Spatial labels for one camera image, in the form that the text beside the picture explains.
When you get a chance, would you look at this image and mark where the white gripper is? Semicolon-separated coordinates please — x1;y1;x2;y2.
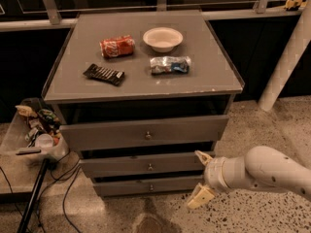
187;150;229;209

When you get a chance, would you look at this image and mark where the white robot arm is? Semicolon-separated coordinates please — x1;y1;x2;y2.
187;146;311;209

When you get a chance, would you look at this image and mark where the grey drawer cabinet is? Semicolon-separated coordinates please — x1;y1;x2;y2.
43;13;244;184

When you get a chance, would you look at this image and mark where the grey top drawer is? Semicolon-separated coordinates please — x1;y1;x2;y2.
60;115;228;150

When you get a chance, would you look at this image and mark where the silver blue snack bag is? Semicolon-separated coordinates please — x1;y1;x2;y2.
150;56;191;75

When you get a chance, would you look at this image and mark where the black striped snack bar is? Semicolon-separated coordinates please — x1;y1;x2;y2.
84;64;125;86

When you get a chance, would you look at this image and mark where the white paper bowl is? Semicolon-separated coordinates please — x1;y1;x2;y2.
143;27;184;52

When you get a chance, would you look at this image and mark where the crushed orange soda can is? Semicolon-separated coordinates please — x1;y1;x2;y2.
100;35;135;58

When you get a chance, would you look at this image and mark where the white diagonal support column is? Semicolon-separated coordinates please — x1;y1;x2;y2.
258;0;311;112

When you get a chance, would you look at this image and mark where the clear plastic trash bin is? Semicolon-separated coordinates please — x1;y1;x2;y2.
0;98;69;163

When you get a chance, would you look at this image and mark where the black pole stand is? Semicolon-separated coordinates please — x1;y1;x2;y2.
17;159;50;233

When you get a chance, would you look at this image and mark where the yellow object on ledge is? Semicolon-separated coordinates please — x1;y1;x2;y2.
285;0;305;11

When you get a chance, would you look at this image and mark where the grey metal railing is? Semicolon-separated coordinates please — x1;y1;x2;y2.
0;0;310;32

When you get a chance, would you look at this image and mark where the black floor cable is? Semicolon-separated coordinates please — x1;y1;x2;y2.
0;150;84;233

